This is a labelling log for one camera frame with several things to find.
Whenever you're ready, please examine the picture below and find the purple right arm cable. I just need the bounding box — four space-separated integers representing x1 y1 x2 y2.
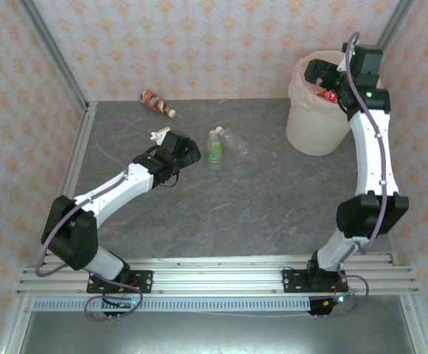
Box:
315 31 388 320

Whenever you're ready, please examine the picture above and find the aluminium frame post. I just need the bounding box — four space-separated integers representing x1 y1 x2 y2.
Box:
377 0 417 49
16 0 99 114

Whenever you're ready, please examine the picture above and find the small circuit board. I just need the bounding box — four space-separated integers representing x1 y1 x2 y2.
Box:
322 293 357 307
101 296 141 310

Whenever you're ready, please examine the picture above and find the aluminium frame leg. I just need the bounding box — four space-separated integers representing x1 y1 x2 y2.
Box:
0 294 34 354
399 294 428 354

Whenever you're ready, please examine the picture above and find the beige plastic bin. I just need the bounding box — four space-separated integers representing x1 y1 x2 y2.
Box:
286 50 358 156

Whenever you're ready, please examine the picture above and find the brown label plastic bottle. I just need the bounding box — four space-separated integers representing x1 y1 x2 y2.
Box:
139 89 178 119

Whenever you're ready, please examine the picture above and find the white slotted cable duct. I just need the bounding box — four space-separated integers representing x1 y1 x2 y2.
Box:
32 297 312 313

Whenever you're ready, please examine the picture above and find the narrow aluminium extrusion beam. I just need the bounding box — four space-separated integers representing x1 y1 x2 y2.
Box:
38 254 399 269

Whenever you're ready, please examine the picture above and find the plain clear white-capped bottle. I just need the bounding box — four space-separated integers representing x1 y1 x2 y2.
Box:
215 126 250 156

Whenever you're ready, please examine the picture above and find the aluminium table edge rail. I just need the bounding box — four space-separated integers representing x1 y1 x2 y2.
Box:
57 103 99 202

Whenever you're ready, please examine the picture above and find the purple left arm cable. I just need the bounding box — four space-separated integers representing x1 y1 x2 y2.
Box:
35 120 158 322

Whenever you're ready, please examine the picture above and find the wide aluminium extrusion beam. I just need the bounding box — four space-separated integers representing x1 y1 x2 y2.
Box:
16 267 420 296

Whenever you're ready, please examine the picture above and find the grey metal panel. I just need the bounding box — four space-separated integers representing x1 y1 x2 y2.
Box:
18 311 421 354

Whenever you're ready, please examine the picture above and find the green label clear bottle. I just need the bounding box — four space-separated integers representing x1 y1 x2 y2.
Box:
206 128 225 170

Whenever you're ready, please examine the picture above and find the pink plastic bin liner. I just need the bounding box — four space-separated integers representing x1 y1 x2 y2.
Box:
289 50 351 121

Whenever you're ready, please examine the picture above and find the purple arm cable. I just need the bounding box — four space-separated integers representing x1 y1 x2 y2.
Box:
315 31 388 320
35 120 158 322

